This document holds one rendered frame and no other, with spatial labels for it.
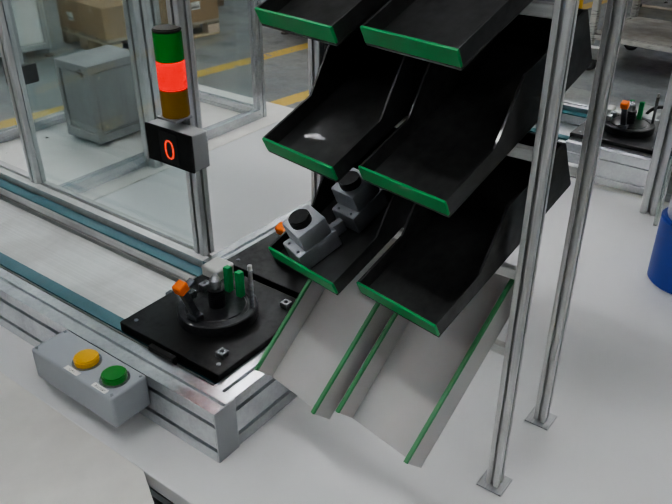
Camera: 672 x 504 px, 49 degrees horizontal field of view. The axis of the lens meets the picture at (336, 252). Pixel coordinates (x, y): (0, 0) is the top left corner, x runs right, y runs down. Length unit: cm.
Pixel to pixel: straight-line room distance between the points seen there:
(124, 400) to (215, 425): 16
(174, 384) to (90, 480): 19
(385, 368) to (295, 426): 25
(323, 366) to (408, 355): 13
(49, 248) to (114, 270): 19
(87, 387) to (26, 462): 15
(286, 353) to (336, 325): 9
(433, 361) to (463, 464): 23
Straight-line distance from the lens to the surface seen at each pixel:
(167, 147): 138
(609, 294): 164
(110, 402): 119
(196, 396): 116
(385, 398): 104
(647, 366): 146
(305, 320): 112
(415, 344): 104
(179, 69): 133
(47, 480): 124
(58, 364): 128
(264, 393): 121
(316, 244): 97
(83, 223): 173
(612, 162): 211
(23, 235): 179
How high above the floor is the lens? 171
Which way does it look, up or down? 30 degrees down
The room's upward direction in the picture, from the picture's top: straight up
